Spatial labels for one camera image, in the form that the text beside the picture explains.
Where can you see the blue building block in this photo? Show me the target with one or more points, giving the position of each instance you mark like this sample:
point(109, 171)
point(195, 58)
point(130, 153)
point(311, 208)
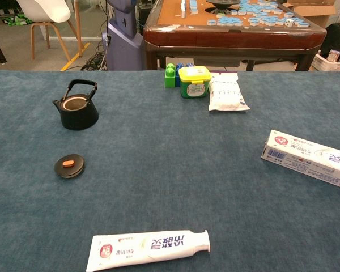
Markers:
point(177, 74)

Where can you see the black mahjong centre dish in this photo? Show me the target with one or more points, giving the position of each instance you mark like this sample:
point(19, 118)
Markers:
point(222, 4)

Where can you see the brown mahjong table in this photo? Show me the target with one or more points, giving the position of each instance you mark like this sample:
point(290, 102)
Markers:
point(229, 37)

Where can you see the white chair with wooden legs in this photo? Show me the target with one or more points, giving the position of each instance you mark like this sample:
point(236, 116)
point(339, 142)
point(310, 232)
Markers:
point(42, 11)

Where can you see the light wooden post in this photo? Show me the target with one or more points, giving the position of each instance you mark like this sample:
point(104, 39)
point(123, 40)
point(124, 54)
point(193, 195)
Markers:
point(78, 28)

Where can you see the teal blue carpeted table top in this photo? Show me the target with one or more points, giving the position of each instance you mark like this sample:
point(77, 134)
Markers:
point(158, 170)

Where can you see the brown cardboard box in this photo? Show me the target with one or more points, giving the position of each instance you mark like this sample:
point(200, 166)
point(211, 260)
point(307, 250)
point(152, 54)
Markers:
point(314, 11)

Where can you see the white toothpaste box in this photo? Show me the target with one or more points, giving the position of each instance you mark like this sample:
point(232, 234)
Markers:
point(300, 158)

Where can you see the white toothpaste tube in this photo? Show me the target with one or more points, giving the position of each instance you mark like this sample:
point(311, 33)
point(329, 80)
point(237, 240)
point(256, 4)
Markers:
point(147, 249)

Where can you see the black cast iron teapot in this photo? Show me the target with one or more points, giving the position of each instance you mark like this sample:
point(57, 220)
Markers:
point(79, 119)

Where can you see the white plastic basket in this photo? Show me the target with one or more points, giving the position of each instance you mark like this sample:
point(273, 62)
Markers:
point(328, 66)

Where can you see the green bag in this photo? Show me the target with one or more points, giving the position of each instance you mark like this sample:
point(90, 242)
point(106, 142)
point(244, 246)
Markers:
point(17, 20)

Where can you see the green tub with yellow lid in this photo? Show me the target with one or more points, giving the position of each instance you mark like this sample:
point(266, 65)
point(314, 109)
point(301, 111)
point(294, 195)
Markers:
point(192, 85)

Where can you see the white wet wipes pack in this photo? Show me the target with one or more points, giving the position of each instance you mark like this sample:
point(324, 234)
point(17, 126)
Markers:
point(225, 96)

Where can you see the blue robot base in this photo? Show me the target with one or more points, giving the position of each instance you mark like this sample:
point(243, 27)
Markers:
point(122, 51)

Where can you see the white dice tile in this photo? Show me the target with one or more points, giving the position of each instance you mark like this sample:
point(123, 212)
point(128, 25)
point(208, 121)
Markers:
point(289, 22)

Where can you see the black lid with orange knob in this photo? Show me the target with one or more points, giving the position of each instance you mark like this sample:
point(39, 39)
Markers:
point(73, 170)

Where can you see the black bag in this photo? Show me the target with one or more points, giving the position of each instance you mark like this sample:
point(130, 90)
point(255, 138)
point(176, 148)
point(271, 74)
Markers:
point(337, 37)

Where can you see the green building block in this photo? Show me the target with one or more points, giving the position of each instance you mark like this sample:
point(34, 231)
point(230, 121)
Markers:
point(169, 79)

